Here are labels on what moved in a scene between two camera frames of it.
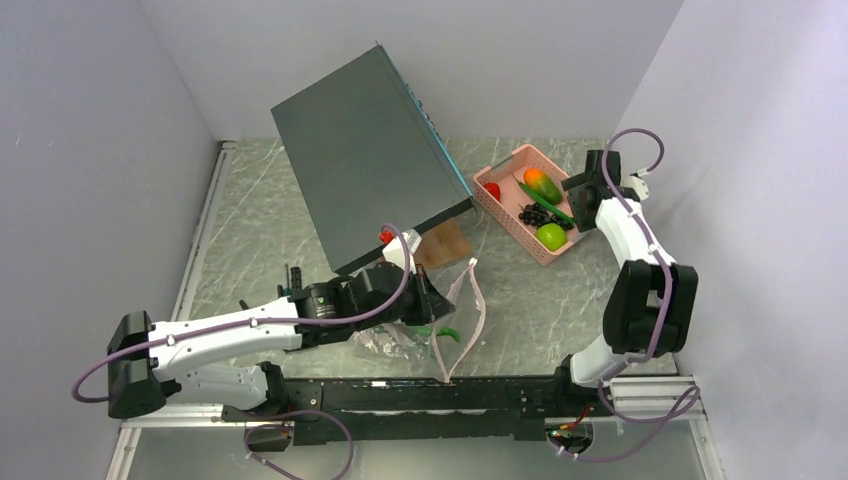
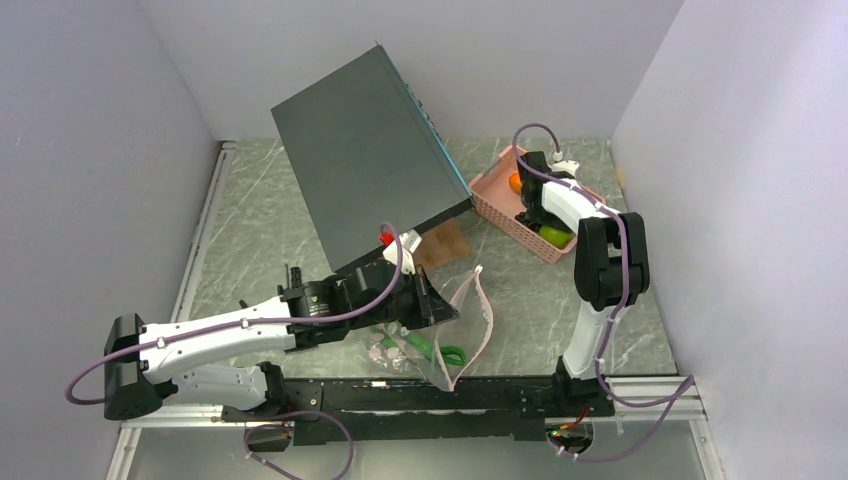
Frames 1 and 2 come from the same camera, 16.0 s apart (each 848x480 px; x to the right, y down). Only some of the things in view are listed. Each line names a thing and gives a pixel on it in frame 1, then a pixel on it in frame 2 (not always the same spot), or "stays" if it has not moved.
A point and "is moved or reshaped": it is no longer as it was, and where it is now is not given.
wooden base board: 443,245 stays
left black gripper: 431,304 stays
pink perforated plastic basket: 524,191 stays
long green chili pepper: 440,332 → 431,349
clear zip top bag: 442,344 is moved or reshaped
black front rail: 462,409 stays
